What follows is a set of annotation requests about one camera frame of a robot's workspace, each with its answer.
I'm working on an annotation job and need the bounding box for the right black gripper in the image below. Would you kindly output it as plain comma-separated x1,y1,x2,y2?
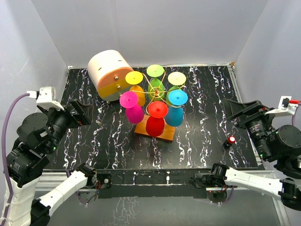
221,98,275,160

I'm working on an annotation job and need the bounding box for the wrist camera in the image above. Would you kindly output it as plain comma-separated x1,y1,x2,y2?
265,96,301,117
26,86,64,111

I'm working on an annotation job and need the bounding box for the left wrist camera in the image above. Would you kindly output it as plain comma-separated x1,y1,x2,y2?
26,86,64,111

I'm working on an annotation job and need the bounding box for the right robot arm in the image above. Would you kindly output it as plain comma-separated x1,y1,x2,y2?
190,96,301,211

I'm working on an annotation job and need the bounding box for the light green wine glass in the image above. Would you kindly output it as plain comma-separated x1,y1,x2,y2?
146,65,165,101

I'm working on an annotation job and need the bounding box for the black table front bracket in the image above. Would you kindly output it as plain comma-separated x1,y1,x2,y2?
75,164,233,200

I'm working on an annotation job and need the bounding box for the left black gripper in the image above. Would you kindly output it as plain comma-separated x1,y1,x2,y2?
42,97,94,152

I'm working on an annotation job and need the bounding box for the round mini drawer cabinet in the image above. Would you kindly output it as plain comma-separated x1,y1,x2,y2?
87,50,133,102

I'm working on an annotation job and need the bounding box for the orange wine glass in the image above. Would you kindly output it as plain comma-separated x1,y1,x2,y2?
126,71,146,106

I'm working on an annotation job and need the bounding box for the magenta wine glass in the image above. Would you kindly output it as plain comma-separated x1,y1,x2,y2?
119,91,144,124

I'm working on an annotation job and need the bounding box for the blue wine glass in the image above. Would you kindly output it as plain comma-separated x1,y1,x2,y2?
165,89,188,127

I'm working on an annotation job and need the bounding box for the gold wire glass rack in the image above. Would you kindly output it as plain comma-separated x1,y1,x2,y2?
134,70,184,144

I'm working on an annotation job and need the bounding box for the red wine glass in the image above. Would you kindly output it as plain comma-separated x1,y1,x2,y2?
146,101,168,137

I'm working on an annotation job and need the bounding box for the red push button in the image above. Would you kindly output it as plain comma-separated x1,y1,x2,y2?
223,136,236,148

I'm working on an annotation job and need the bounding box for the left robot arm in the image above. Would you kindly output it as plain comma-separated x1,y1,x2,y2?
0,99,97,226

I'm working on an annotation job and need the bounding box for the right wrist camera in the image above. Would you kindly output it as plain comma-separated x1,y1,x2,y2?
265,96,301,117

